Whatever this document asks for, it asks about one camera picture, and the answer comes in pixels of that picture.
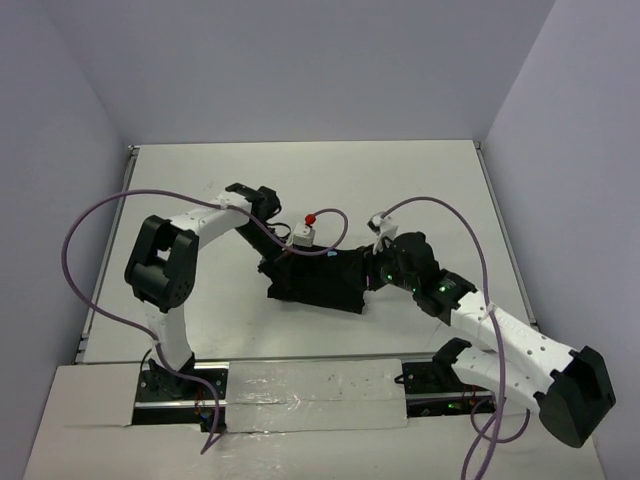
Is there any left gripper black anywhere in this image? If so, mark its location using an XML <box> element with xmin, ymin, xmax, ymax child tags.
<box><xmin>235</xmin><ymin>223</ymin><xmax>299</xmax><ymax>290</ymax></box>

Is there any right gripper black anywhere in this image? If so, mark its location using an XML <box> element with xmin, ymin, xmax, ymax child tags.
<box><xmin>341</xmin><ymin>235</ymin><xmax>419</xmax><ymax>293</ymax></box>

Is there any black t shirt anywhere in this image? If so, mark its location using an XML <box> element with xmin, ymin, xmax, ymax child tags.
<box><xmin>258</xmin><ymin>246</ymin><xmax>372</xmax><ymax>314</ymax></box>

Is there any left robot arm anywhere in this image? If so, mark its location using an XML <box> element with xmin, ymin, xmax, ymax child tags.
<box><xmin>125</xmin><ymin>183</ymin><xmax>282</xmax><ymax>399</ymax></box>

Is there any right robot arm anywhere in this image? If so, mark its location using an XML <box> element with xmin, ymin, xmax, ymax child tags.
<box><xmin>371</xmin><ymin>232</ymin><xmax>616</xmax><ymax>448</ymax></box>

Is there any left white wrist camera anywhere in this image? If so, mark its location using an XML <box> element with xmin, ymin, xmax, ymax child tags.
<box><xmin>291</xmin><ymin>214</ymin><xmax>317</xmax><ymax>248</ymax></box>

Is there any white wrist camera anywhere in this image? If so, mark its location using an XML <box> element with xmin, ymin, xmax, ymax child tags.
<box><xmin>367</xmin><ymin>212</ymin><xmax>398</xmax><ymax>254</ymax></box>
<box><xmin>291</xmin><ymin>214</ymin><xmax>317</xmax><ymax>248</ymax></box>

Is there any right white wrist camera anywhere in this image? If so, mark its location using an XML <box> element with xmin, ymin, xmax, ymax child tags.
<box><xmin>367</xmin><ymin>212</ymin><xmax>398</xmax><ymax>254</ymax></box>

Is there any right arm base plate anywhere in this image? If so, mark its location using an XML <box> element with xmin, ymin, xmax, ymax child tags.
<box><xmin>394</xmin><ymin>360</ymin><xmax>495</xmax><ymax>418</ymax></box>

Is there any aluminium table rail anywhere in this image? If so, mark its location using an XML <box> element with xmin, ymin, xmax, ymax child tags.
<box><xmin>73</xmin><ymin>146</ymin><xmax>140</xmax><ymax>365</ymax></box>

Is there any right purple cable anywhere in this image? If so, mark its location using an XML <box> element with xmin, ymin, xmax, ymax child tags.
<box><xmin>372</xmin><ymin>195</ymin><xmax>531</xmax><ymax>480</ymax></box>

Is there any purple cable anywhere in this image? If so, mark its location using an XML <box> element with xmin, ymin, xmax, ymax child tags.
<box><xmin>60</xmin><ymin>188</ymin><xmax>349</xmax><ymax>455</ymax></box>
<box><xmin>372</xmin><ymin>195</ymin><xmax>531</xmax><ymax>480</ymax></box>

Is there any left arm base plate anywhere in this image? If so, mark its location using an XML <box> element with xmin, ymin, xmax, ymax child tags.
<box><xmin>131</xmin><ymin>368</ymin><xmax>215</xmax><ymax>433</ymax></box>

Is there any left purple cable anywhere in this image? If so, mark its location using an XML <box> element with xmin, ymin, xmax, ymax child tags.
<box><xmin>60</xmin><ymin>188</ymin><xmax>349</xmax><ymax>455</ymax></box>

